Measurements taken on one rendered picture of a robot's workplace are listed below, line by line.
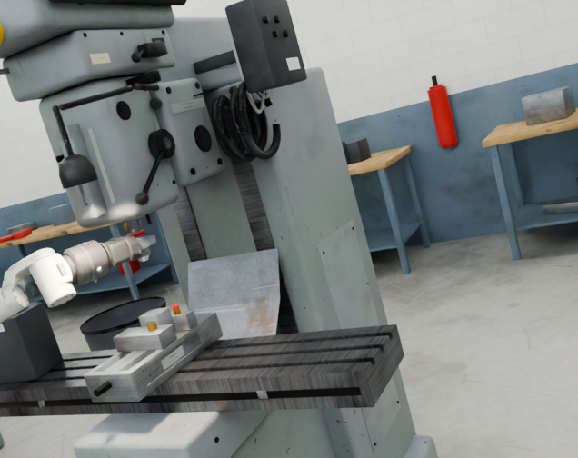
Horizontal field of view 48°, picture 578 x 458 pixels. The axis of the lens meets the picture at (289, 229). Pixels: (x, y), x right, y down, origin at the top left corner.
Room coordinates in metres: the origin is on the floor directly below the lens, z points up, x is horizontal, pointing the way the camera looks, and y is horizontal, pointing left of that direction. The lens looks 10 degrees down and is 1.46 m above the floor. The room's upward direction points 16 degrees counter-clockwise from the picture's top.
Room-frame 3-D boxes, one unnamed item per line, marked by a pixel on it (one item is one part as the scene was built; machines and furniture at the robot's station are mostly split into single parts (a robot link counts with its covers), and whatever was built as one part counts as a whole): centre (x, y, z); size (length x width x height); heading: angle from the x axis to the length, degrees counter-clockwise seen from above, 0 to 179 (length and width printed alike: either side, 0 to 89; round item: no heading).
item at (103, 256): (1.53, 0.43, 1.24); 0.13 x 0.12 x 0.10; 40
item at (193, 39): (2.03, 0.12, 1.66); 0.80 x 0.23 x 0.20; 151
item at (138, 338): (1.55, 0.41, 1.02); 0.15 x 0.06 x 0.04; 59
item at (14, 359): (1.84, 0.86, 1.03); 0.22 x 0.12 x 0.20; 69
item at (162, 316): (1.60, 0.38, 1.03); 0.06 x 0.05 x 0.06; 59
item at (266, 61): (1.69, -0.08, 1.62); 0.20 x 0.09 x 0.21; 151
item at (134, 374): (1.57, 0.40, 0.98); 0.35 x 0.15 x 0.11; 149
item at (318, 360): (1.62, 0.42, 0.89); 1.24 x 0.23 x 0.08; 61
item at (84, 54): (1.62, 0.34, 1.68); 0.34 x 0.24 x 0.10; 151
